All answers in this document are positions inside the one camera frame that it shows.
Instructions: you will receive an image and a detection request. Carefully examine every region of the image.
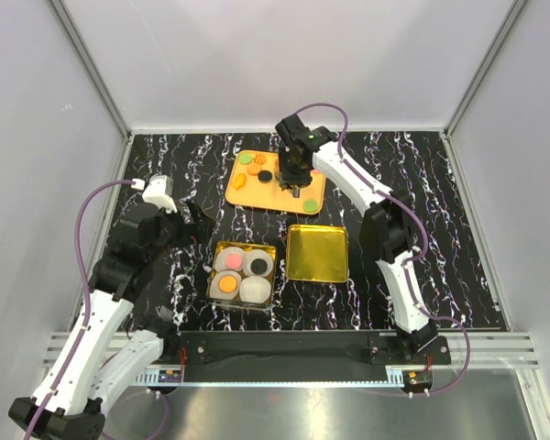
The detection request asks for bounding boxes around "orange fish cookie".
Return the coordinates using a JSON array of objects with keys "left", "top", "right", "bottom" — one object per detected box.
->
[{"left": 231, "top": 173, "right": 247, "bottom": 191}]

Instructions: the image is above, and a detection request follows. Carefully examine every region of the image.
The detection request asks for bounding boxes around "orange round cookie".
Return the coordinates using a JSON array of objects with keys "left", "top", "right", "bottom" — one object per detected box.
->
[
  {"left": 247, "top": 163, "right": 261, "bottom": 176},
  {"left": 219, "top": 275, "right": 238, "bottom": 293}
]

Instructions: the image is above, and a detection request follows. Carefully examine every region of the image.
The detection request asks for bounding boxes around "black round cookie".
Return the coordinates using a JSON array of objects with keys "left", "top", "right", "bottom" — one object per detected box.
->
[
  {"left": 250, "top": 258, "right": 269, "bottom": 275},
  {"left": 258, "top": 170, "right": 273, "bottom": 183}
]

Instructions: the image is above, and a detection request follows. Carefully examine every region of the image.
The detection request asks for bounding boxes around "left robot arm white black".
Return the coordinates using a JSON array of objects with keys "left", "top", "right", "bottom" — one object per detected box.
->
[{"left": 8, "top": 201, "right": 215, "bottom": 439}]

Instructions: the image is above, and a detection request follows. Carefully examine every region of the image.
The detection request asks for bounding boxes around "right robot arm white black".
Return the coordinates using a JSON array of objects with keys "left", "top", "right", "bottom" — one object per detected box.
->
[{"left": 276, "top": 115, "right": 437, "bottom": 364}]

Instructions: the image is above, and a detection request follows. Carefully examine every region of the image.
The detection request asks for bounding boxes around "black round cookie on tray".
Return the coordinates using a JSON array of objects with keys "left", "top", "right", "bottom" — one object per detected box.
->
[{"left": 258, "top": 170, "right": 273, "bottom": 183}]

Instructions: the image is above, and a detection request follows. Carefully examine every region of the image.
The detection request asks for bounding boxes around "orange flower cookie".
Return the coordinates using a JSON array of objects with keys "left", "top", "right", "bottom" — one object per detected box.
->
[{"left": 253, "top": 154, "right": 267, "bottom": 165}]

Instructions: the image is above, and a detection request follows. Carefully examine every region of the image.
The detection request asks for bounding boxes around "white paper cup back left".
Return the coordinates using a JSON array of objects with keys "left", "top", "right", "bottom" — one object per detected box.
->
[{"left": 214, "top": 247, "right": 246, "bottom": 272}]

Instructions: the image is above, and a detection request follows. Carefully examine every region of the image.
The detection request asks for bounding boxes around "white paper cup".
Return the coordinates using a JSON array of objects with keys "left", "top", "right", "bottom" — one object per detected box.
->
[
  {"left": 242, "top": 249, "right": 273, "bottom": 278},
  {"left": 208, "top": 270, "right": 242, "bottom": 301},
  {"left": 239, "top": 276, "right": 271, "bottom": 304},
  {"left": 214, "top": 247, "right": 246, "bottom": 272}
]

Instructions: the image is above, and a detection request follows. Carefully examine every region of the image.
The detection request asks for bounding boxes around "orange plastic tray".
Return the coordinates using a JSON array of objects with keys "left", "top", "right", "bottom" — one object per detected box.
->
[{"left": 225, "top": 150, "right": 326, "bottom": 215}]

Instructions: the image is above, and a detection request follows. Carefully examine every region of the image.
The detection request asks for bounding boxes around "green round cookie bottom right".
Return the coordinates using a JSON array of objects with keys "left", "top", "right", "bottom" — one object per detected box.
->
[{"left": 302, "top": 199, "right": 319, "bottom": 213}]

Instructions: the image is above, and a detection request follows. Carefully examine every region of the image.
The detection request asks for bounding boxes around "green round cookie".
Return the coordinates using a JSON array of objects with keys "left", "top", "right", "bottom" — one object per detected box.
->
[
  {"left": 238, "top": 153, "right": 252, "bottom": 165},
  {"left": 302, "top": 199, "right": 319, "bottom": 213}
]

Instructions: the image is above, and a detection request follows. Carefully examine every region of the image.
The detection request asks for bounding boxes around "green round cookie top left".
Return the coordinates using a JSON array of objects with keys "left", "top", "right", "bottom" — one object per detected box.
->
[{"left": 238, "top": 153, "right": 252, "bottom": 165}]

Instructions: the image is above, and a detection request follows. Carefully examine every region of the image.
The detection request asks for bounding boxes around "white paper cup back right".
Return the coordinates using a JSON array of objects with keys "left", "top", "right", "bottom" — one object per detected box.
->
[{"left": 242, "top": 249, "right": 273, "bottom": 278}]

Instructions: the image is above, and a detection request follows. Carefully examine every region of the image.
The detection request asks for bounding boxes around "white paper cup front left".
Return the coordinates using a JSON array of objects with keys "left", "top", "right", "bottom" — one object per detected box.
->
[{"left": 208, "top": 270, "right": 242, "bottom": 301}]

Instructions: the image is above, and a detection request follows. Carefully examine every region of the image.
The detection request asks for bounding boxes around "white paper cup front right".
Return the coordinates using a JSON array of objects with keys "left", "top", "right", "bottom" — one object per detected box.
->
[{"left": 239, "top": 276, "right": 271, "bottom": 304}]

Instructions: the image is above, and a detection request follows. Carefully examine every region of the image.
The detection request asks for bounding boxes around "gold tin lid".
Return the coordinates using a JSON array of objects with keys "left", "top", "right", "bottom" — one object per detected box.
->
[{"left": 285, "top": 225, "right": 348, "bottom": 283}]

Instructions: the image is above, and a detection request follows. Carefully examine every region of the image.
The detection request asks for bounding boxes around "gold cookie tin box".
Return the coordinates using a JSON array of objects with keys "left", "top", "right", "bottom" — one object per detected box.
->
[{"left": 206, "top": 241, "right": 277, "bottom": 311}]

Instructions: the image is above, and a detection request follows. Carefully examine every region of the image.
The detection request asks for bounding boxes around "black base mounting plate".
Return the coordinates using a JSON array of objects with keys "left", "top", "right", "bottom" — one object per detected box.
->
[{"left": 178, "top": 330, "right": 452, "bottom": 367}]

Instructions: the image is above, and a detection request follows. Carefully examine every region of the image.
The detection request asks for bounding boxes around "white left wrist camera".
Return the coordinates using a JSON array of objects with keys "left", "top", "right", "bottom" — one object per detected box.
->
[{"left": 131, "top": 175, "right": 177, "bottom": 214}]

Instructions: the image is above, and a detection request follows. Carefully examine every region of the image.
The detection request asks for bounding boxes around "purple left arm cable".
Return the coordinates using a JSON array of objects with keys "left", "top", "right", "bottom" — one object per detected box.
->
[{"left": 22, "top": 179, "right": 171, "bottom": 440}]

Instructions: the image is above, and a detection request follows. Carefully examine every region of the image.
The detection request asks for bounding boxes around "aluminium frame rail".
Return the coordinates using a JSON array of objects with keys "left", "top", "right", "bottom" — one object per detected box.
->
[{"left": 45, "top": 332, "right": 540, "bottom": 386}]

